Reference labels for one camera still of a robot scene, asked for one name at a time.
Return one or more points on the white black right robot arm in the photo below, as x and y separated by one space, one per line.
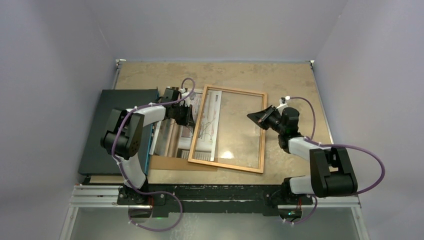
331 171

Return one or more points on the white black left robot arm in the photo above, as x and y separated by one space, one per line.
124 130

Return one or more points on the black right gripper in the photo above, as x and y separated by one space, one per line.
260 118

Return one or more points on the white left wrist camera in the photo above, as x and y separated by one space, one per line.
193 99

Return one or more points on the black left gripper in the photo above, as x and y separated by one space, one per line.
188 120

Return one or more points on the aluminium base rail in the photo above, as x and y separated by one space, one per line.
103 196

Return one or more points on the brown frame backing board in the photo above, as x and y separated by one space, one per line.
177 164

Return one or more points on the dark box with blue edge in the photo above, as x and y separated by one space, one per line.
95 160

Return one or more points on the orange wooden picture frame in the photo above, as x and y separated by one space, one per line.
228 167

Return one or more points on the clear glass pane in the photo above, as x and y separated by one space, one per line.
232 132

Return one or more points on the plant photo print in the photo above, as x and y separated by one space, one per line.
173 140

